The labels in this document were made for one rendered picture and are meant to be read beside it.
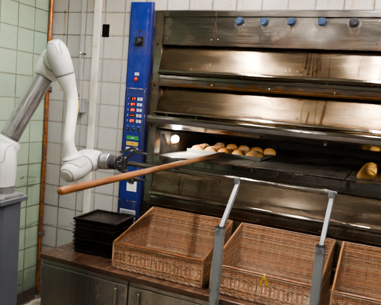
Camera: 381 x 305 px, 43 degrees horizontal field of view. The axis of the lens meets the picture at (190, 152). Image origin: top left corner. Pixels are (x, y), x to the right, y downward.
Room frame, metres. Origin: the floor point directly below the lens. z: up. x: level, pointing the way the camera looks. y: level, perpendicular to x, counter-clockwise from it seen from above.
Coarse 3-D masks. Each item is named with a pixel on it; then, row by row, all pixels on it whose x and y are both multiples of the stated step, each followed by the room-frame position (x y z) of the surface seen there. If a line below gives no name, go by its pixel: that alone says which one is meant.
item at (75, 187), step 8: (184, 160) 2.72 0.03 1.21; (192, 160) 2.81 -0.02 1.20; (200, 160) 2.93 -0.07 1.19; (152, 168) 2.34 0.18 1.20; (160, 168) 2.41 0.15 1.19; (168, 168) 2.50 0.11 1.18; (112, 176) 2.01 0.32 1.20; (120, 176) 2.06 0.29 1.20; (128, 176) 2.12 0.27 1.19; (136, 176) 2.19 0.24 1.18; (80, 184) 1.79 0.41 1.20; (88, 184) 1.83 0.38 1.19; (96, 184) 1.88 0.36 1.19; (104, 184) 1.94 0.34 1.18; (64, 192) 1.70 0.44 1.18
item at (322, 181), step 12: (156, 156) 3.09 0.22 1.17; (168, 156) 3.09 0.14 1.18; (216, 168) 2.92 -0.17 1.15; (228, 168) 2.89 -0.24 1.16; (240, 168) 2.86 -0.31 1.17; (252, 168) 2.83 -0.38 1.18; (300, 180) 2.72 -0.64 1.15; (312, 180) 2.69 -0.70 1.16; (324, 180) 2.66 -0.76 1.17; (336, 180) 2.64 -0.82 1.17; (348, 180) 2.64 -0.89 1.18
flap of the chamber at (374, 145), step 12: (156, 120) 2.93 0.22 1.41; (168, 120) 2.90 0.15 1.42; (216, 132) 2.90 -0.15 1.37; (228, 132) 2.82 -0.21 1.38; (240, 132) 2.74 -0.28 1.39; (252, 132) 2.69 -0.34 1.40; (264, 132) 2.66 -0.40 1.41; (276, 132) 2.63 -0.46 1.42; (288, 132) 2.61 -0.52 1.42; (336, 144) 2.60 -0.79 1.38; (348, 144) 2.53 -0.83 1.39; (360, 144) 2.47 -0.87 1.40; (372, 144) 2.43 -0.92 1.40
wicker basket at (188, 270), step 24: (144, 216) 2.93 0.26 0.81; (168, 216) 2.99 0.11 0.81; (192, 216) 2.93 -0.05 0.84; (120, 240) 2.68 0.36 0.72; (144, 240) 2.95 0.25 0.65; (168, 240) 2.94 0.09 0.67; (192, 240) 2.88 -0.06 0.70; (120, 264) 2.60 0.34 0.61; (144, 264) 2.54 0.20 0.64; (168, 264) 2.71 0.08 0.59; (192, 264) 2.43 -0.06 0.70
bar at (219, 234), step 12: (180, 168) 2.62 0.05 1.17; (228, 180) 2.50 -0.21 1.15; (240, 180) 2.46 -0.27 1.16; (252, 180) 2.44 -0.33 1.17; (264, 180) 2.43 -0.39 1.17; (312, 192) 2.32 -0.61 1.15; (324, 192) 2.30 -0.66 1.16; (336, 192) 2.28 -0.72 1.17; (228, 204) 2.38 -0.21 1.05; (228, 216) 2.35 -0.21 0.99; (216, 228) 2.27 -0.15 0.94; (324, 228) 2.16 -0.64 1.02; (216, 240) 2.27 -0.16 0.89; (324, 240) 2.11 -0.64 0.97; (216, 252) 2.27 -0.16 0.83; (324, 252) 2.07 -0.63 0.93; (216, 264) 2.27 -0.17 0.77; (216, 276) 2.26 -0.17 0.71; (312, 276) 2.08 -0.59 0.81; (216, 288) 2.26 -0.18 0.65; (312, 288) 2.08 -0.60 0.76; (216, 300) 2.26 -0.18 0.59; (312, 300) 2.08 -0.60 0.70
